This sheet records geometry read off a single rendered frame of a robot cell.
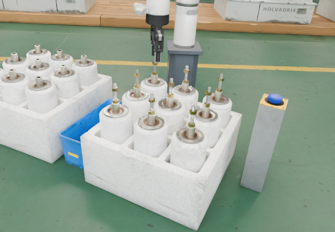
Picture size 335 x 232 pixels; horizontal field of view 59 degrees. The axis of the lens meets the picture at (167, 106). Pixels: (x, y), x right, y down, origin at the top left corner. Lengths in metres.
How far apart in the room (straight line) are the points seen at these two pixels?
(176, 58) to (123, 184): 0.59
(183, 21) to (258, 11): 1.73
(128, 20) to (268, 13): 1.27
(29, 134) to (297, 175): 0.94
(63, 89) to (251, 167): 0.70
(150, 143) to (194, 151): 0.13
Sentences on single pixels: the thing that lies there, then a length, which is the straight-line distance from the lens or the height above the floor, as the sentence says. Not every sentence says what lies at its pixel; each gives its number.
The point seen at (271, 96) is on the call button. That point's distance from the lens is 0.87.
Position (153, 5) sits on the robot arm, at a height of 0.52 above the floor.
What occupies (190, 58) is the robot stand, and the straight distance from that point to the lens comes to 1.26.
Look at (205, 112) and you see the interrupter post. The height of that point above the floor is 0.27.
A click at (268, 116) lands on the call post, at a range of 0.87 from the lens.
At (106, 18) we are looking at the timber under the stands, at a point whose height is 0.07.
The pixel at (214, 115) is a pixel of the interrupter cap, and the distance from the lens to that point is 0.87.
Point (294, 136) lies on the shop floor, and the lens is 1.36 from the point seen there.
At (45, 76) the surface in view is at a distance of 1.19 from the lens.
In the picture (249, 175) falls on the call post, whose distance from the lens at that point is 1.00.
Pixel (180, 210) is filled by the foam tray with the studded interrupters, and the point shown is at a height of 0.05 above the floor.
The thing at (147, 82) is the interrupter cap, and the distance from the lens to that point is 1.04.
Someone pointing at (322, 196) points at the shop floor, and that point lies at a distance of 1.12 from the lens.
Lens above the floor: 0.70
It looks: 30 degrees down
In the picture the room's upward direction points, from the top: 4 degrees clockwise
